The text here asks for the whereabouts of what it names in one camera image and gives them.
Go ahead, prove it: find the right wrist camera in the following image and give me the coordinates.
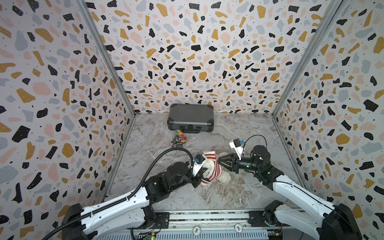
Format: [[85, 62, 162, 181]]
[[230, 139, 245, 160]]

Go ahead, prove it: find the bag of colourful small parts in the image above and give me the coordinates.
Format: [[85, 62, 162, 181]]
[[170, 130, 187, 148]]

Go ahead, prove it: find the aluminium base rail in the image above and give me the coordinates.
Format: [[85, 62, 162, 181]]
[[95, 209, 301, 240]]

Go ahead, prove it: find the white teddy bear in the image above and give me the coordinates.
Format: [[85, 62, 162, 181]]
[[199, 150, 232, 184]]

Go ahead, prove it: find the black corrugated cable conduit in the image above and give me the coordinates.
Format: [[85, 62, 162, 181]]
[[41, 147, 194, 240]]

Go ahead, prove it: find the dark grey hard case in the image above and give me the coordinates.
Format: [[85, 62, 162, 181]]
[[167, 104, 215, 134]]

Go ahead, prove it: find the red white striped knitted sweater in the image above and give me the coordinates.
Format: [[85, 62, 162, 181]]
[[200, 150, 223, 186]]

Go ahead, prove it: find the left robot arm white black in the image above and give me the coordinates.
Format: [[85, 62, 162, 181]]
[[62, 162, 207, 240]]

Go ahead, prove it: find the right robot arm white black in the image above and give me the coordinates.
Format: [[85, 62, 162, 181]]
[[218, 144, 363, 240]]

